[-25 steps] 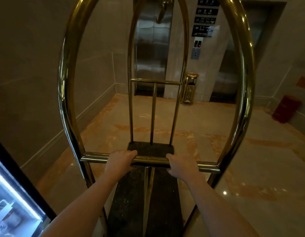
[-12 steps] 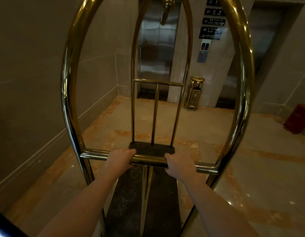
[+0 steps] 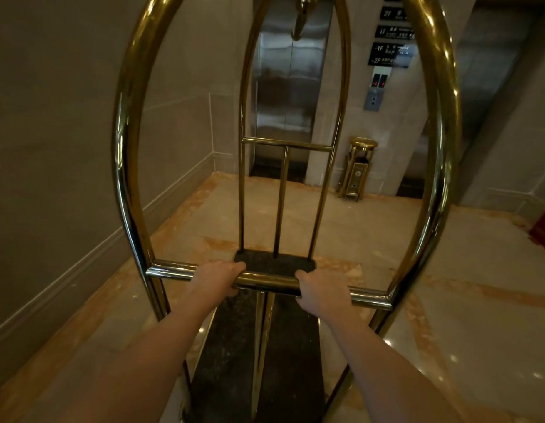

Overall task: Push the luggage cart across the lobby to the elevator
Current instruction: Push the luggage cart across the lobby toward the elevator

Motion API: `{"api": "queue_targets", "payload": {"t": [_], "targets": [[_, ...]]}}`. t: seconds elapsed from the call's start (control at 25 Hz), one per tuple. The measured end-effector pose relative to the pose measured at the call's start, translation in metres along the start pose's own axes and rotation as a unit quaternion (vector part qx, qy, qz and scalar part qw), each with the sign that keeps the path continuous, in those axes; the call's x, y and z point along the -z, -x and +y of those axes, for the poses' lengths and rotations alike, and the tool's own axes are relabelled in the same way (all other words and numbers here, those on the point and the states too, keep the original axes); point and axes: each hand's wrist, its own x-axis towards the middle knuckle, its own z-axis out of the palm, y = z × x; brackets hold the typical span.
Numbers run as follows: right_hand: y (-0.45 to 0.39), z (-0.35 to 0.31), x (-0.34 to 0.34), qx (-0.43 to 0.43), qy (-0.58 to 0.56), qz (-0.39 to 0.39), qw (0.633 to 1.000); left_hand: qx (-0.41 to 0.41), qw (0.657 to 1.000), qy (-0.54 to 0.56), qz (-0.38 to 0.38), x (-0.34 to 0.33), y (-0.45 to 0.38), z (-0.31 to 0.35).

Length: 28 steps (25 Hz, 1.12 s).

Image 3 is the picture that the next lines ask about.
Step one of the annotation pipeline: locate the gold ashtray bin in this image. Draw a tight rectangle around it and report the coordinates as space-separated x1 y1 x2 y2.
336 136 379 202

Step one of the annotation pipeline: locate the brass luggage cart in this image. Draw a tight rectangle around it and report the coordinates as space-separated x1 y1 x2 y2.
111 0 463 423

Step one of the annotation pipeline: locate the person's left hand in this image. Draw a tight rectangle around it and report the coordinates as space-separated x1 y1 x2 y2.
186 260 248 304

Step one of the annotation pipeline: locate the silver elevator call panel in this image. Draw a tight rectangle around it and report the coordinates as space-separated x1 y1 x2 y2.
363 86 383 112

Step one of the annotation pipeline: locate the red bin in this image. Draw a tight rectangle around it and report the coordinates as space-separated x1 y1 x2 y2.
527 215 545 253

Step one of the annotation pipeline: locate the person's right forearm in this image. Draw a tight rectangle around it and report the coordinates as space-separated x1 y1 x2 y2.
327 310 465 423

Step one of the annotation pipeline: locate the person's right hand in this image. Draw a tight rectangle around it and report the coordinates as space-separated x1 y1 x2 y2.
294 269 355 321

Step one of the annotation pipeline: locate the person's left forearm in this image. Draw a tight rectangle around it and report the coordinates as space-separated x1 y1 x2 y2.
74 297 220 423

